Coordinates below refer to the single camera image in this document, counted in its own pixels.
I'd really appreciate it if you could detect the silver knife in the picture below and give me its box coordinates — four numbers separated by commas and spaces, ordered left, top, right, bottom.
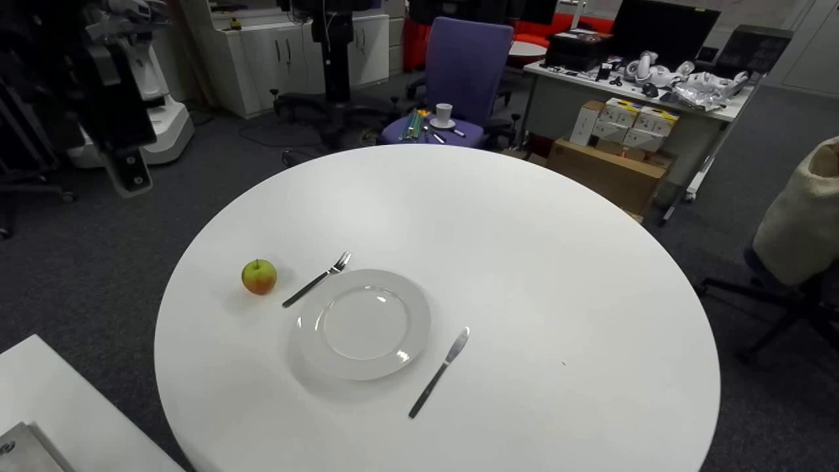
405, 326, 472, 422

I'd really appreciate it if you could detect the white round plate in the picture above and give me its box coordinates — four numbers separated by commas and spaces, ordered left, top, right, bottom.
286, 267, 431, 387

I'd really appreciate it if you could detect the grey metal plate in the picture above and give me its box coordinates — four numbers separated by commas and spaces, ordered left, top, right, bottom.
0, 419, 75, 472

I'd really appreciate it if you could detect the silver fork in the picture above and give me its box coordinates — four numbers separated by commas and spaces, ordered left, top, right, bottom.
281, 249, 354, 310

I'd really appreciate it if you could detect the red green apple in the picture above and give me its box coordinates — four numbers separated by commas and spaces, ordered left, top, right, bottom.
237, 257, 281, 297

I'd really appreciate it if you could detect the purple office chair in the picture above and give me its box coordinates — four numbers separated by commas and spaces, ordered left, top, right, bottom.
378, 13, 519, 152

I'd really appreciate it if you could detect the brown cardboard box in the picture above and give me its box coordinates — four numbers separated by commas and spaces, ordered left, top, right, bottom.
545, 140, 677, 221

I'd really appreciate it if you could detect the red sofa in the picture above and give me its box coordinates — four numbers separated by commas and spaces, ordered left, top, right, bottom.
400, 12, 614, 74

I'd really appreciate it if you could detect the white office desk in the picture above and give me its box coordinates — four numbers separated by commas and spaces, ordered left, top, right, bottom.
522, 57, 754, 206

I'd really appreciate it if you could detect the small white carton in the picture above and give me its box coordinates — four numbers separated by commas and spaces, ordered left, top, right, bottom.
593, 95, 641, 152
624, 105, 681, 158
568, 98, 607, 151

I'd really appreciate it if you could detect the white cabinet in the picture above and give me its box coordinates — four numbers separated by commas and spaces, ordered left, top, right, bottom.
203, 9, 389, 120

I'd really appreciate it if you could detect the black box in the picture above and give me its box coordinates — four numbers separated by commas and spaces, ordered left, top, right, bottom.
545, 33, 614, 74

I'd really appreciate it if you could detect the white machine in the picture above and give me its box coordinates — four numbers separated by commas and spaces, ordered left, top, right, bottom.
66, 15, 197, 172

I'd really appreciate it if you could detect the white clutter pile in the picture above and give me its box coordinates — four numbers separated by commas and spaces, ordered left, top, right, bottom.
597, 50, 751, 113

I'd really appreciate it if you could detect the large black monitor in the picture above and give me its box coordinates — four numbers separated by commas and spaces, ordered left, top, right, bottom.
610, 0, 722, 69

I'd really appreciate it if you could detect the black equipment stand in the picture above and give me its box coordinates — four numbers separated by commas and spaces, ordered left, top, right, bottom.
81, 35, 159, 199

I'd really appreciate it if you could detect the black office chair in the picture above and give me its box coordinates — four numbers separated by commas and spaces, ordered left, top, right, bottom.
696, 246, 839, 362

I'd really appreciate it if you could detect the cream jacket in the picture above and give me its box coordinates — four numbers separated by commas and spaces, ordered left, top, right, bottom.
751, 133, 839, 290

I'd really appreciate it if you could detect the small black monitor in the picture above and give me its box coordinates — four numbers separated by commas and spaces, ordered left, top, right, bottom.
715, 23, 797, 80

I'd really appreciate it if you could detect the white side table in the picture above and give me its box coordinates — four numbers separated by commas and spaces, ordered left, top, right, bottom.
0, 333, 186, 472

